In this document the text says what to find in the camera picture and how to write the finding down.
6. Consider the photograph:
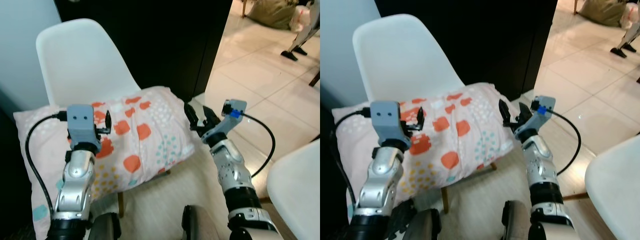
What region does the spotted fabric pillow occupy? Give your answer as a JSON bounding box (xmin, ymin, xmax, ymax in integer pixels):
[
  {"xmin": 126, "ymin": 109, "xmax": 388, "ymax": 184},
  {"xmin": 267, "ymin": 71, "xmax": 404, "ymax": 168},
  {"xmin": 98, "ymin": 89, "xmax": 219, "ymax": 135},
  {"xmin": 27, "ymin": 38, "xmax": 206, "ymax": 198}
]
[
  {"xmin": 332, "ymin": 82, "xmax": 516, "ymax": 211},
  {"xmin": 13, "ymin": 86, "xmax": 197, "ymax": 240}
]

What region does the white plastic chair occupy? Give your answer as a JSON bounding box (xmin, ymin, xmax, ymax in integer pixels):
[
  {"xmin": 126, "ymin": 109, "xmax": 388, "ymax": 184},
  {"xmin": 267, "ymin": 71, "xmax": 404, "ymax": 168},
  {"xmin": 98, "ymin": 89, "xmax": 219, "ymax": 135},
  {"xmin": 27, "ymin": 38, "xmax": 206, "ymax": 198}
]
[
  {"xmin": 352, "ymin": 14, "xmax": 498, "ymax": 215},
  {"xmin": 562, "ymin": 135, "xmax": 640, "ymax": 240},
  {"xmin": 36, "ymin": 19, "xmax": 171, "ymax": 218},
  {"xmin": 259, "ymin": 140, "xmax": 321, "ymax": 240}
]

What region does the robot left leg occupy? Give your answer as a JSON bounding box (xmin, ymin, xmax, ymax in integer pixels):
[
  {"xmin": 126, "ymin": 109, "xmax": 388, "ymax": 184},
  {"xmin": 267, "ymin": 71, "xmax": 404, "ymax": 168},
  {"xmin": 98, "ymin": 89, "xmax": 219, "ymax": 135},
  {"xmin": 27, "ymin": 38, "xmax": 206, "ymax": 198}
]
[
  {"xmin": 87, "ymin": 212, "xmax": 122, "ymax": 240},
  {"xmin": 402, "ymin": 207, "xmax": 442, "ymax": 240}
]

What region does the robot leg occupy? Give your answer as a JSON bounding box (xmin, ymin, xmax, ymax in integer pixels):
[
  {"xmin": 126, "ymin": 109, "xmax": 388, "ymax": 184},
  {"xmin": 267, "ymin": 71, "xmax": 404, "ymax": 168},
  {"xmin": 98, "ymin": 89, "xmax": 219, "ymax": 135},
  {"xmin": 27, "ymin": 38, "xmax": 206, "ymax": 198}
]
[
  {"xmin": 182, "ymin": 205, "xmax": 222, "ymax": 240},
  {"xmin": 402, "ymin": 207, "xmax": 442, "ymax": 240},
  {"xmin": 87, "ymin": 212, "xmax": 122, "ymax": 240},
  {"xmin": 502, "ymin": 200, "xmax": 532, "ymax": 240}
]

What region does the robot right leg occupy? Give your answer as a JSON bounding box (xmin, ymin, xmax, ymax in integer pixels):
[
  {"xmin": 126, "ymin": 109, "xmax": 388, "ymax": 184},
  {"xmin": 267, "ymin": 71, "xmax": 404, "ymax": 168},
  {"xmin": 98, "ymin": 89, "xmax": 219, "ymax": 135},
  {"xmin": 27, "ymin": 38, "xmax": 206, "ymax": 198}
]
[
  {"xmin": 502, "ymin": 200, "xmax": 532, "ymax": 240},
  {"xmin": 182, "ymin": 205, "xmax": 222, "ymax": 240}
]

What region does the brown sack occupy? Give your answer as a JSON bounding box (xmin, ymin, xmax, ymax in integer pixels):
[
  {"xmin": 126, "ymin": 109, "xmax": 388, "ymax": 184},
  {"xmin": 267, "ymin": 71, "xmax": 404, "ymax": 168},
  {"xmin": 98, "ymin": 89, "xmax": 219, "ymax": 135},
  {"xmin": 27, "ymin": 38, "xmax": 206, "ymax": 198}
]
[
  {"xmin": 246, "ymin": 0, "xmax": 297, "ymax": 30},
  {"xmin": 576, "ymin": 0, "xmax": 626, "ymax": 27}
]

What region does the person with black shoes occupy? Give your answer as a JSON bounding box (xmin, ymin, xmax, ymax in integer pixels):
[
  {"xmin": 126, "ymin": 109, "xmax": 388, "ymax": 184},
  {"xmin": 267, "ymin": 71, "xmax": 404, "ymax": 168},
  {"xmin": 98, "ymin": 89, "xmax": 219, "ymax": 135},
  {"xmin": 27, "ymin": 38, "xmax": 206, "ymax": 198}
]
[
  {"xmin": 610, "ymin": 0, "xmax": 640, "ymax": 59},
  {"xmin": 281, "ymin": 0, "xmax": 321, "ymax": 62}
]

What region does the white plastic bag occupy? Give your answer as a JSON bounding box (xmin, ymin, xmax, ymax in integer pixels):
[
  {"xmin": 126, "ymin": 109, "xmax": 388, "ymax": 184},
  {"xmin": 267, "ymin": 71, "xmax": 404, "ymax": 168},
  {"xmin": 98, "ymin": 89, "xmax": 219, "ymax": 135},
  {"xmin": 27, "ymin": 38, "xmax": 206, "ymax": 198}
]
[
  {"xmin": 620, "ymin": 4, "xmax": 640, "ymax": 29},
  {"xmin": 291, "ymin": 5, "xmax": 313, "ymax": 33}
]

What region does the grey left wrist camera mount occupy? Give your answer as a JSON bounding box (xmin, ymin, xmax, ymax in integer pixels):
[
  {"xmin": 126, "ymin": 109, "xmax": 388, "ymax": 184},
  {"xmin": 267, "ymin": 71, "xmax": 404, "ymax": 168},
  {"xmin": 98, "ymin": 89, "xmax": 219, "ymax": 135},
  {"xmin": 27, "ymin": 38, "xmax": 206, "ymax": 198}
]
[
  {"xmin": 370, "ymin": 101, "xmax": 407, "ymax": 143},
  {"xmin": 66, "ymin": 104, "xmax": 102, "ymax": 146}
]

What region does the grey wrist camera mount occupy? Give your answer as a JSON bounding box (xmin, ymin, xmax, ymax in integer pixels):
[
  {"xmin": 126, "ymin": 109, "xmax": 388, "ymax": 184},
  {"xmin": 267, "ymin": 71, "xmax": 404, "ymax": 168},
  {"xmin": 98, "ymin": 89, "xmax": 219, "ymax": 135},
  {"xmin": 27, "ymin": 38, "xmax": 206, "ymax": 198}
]
[
  {"xmin": 66, "ymin": 104, "xmax": 102, "ymax": 146},
  {"xmin": 522, "ymin": 96, "xmax": 557, "ymax": 136},
  {"xmin": 212, "ymin": 99, "xmax": 248, "ymax": 138},
  {"xmin": 370, "ymin": 101, "xmax": 407, "ymax": 143}
]

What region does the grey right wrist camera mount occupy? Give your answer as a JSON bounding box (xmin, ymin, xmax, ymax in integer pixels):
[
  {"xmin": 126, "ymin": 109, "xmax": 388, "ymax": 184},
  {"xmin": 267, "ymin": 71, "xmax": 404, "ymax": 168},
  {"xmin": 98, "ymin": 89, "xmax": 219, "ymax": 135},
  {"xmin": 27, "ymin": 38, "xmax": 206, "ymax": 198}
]
[
  {"xmin": 522, "ymin": 96, "xmax": 557, "ymax": 136},
  {"xmin": 212, "ymin": 99, "xmax": 248, "ymax": 138}
]

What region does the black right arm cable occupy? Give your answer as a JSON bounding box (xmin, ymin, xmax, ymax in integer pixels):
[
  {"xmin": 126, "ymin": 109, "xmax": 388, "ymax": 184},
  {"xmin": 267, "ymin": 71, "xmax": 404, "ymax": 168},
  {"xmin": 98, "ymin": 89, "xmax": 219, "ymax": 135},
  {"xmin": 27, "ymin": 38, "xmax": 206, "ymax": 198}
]
[
  {"xmin": 242, "ymin": 112, "xmax": 277, "ymax": 178},
  {"xmin": 552, "ymin": 109, "xmax": 582, "ymax": 176}
]

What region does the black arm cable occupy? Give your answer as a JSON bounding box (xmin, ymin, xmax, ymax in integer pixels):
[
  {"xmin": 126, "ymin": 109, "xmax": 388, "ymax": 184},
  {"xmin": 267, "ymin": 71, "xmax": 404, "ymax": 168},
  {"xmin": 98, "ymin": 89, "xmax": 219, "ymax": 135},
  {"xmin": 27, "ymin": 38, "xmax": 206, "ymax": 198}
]
[
  {"xmin": 333, "ymin": 110, "xmax": 373, "ymax": 211},
  {"xmin": 242, "ymin": 112, "xmax": 277, "ymax": 178},
  {"xmin": 26, "ymin": 112, "xmax": 68, "ymax": 216},
  {"xmin": 552, "ymin": 109, "xmax": 582, "ymax": 176}
]

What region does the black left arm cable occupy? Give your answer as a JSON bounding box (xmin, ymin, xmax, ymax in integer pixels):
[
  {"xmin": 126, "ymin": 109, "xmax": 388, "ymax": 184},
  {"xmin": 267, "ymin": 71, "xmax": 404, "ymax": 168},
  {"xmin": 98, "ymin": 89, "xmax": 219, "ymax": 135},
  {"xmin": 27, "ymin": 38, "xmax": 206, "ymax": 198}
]
[
  {"xmin": 333, "ymin": 110, "xmax": 373, "ymax": 211},
  {"xmin": 26, "ymin": 112, "xmax": 68, "ymax": 216}
]

